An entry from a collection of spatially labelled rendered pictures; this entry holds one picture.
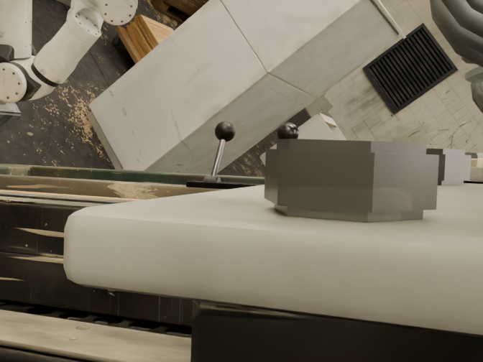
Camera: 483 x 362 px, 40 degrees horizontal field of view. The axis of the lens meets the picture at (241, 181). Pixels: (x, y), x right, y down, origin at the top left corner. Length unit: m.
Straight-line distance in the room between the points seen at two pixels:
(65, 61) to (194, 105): 2.40
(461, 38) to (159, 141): 3.56
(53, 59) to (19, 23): 0.09
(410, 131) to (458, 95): 0.77
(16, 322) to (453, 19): 0.17
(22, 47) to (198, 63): 2.42
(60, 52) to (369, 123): 8.25
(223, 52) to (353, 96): 5.98
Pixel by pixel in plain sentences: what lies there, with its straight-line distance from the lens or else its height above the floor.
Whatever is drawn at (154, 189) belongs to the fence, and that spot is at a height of 1.27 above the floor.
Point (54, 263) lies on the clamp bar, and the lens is 0.46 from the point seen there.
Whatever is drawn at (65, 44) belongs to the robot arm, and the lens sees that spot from 1.32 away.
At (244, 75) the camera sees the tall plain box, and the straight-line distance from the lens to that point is 3.59.
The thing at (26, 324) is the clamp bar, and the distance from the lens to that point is 0.16.
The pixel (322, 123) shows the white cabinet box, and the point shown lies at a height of 0.69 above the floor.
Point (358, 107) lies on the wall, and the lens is 9.49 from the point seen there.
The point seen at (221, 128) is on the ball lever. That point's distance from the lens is 1.19.
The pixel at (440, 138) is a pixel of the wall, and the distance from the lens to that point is 9.22.
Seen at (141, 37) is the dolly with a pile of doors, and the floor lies 0.21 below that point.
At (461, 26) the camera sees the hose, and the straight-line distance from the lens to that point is 0.25.
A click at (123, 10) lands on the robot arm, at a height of 1.40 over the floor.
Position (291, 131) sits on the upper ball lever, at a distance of 1.15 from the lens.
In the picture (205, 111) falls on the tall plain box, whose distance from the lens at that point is 3.66.
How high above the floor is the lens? 1.78
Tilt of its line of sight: 19 degrees down
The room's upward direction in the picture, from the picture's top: 54 degrees clockwise
